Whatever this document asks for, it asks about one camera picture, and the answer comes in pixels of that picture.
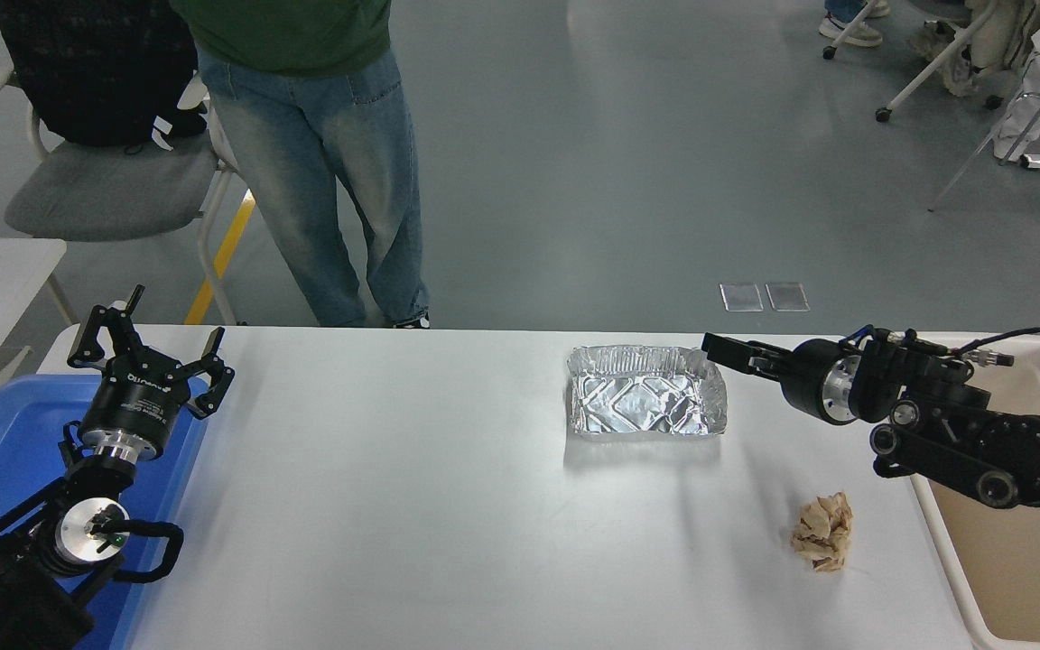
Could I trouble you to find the large pale plastic bin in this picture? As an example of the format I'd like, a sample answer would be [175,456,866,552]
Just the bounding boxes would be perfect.
[861,332,1040,650]

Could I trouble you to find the silver foil tray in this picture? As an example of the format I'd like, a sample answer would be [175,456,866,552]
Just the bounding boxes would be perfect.
[567,345,729,438]

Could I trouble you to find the white rolling chair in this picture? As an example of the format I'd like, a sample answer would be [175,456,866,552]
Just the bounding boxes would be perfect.
[823,0,1004,124]

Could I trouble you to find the grey seat white chair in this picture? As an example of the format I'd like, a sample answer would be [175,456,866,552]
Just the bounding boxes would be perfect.
[0,63,259,326]

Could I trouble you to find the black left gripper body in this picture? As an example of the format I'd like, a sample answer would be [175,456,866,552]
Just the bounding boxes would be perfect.
[79,354,194,445]

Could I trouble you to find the black bag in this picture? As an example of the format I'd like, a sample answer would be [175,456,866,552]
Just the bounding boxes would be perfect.
[0,0,209,148]

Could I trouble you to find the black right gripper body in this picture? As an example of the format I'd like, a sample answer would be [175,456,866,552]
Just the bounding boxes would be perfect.
[782,338,841,424]

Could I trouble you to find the white chair metal legs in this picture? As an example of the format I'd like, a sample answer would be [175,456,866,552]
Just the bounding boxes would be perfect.
[926,90,1040,213]

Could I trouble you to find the blue plastic tray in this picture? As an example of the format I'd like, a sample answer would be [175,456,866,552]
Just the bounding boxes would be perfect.
[0,373,211,650]

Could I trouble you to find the beige jacket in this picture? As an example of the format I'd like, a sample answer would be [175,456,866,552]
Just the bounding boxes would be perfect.
[908,0,1040,98]

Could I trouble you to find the tan paper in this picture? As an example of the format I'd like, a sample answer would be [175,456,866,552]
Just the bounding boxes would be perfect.
[791,491,853,574]

